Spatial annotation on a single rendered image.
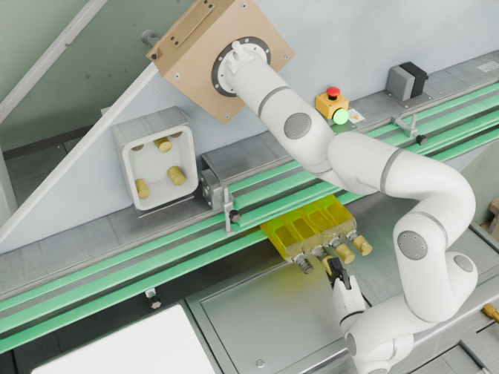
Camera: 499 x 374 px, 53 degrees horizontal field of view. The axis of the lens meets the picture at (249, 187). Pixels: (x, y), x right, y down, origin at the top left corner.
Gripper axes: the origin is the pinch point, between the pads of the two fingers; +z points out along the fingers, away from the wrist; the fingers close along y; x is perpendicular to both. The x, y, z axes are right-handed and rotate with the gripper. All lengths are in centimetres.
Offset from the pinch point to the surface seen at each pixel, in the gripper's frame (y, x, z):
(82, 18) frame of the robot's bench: 35, 57, 84
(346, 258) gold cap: 1.0, -4.0, 2.0
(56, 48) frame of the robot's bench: 28, 67, 82
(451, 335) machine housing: -15.0, -28.3, -16.9
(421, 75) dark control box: 23, -41, 47
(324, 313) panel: -12.6, 2.8, -4.8
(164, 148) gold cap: 27, 38, 26
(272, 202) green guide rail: 6.3, 11.1, 21.1
